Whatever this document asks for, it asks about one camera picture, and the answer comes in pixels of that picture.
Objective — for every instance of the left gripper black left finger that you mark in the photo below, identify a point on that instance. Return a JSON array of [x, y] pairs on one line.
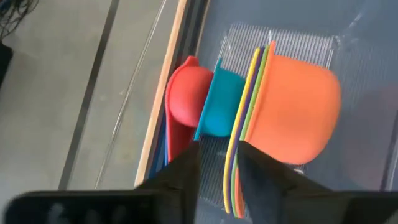
[[174, 199]]

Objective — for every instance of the red measuring cup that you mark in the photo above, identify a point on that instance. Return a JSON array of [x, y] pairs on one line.
[[186, 93]]

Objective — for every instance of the teal measuring cup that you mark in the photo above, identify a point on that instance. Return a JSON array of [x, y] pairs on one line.
[[224, 102]]

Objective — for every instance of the clear plastic dish rack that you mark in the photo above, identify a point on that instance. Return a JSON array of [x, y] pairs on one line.
[[367, 18]]

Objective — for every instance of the purple measuring cup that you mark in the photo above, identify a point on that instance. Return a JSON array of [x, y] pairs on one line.
[[245, 109]]

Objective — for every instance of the green measuring cup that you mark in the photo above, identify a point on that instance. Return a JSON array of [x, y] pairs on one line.
[[250, 109]]

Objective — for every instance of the clear plastic basket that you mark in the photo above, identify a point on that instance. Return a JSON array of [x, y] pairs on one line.
[[295, 40]]

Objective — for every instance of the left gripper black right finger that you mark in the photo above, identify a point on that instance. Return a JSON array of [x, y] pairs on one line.
[[273, 193]]

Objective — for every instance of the black floor object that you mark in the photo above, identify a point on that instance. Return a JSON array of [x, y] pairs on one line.
[[4, 65]]

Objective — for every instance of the yellow measuring cup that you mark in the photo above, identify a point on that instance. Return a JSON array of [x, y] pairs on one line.
[[241, 109]]

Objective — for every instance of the orange measuring cup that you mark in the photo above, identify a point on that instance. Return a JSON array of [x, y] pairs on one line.
[[295, 109]]

